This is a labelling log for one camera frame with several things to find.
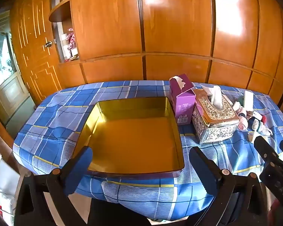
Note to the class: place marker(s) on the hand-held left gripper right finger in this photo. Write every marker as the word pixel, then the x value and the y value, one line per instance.
pixel 202 169

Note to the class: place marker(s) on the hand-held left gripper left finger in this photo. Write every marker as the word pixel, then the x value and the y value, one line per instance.
pixel 79 169

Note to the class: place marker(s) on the white sock teal stripes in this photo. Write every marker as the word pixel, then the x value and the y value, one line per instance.
pixel 257 125

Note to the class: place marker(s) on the red snowman sock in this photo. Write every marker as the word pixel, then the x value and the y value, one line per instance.
pixel 264 119

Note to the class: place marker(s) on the pink white sock blue band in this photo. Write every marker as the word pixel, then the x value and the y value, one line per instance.
pixel 241 121

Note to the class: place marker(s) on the gold metal tin tray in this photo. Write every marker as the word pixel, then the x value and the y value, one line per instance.
pixel 132 141

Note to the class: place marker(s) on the blue plaid tablecloth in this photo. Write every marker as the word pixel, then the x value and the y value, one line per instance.
pixel 49 127

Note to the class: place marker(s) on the purple tissue box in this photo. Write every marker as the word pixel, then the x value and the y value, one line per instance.
pixel 182 103

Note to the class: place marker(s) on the white facial tissue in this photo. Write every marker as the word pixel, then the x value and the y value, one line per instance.
pixel 215 98

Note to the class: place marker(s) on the white plastic basket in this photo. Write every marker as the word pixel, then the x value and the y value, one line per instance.
pixel 3 181

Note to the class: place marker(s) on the wooden panel door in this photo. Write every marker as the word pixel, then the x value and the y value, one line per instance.
pixel 33 51

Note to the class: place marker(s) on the red patterned shelf packages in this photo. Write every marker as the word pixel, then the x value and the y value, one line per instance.
pixel 70 42

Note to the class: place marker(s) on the metal door knob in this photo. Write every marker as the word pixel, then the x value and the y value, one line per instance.
pixel 48 44

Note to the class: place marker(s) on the glass panel door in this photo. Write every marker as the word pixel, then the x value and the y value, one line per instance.
pixel 4 58

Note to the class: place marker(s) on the wooden wardrobe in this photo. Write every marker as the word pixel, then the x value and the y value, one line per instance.
pixel 179 28

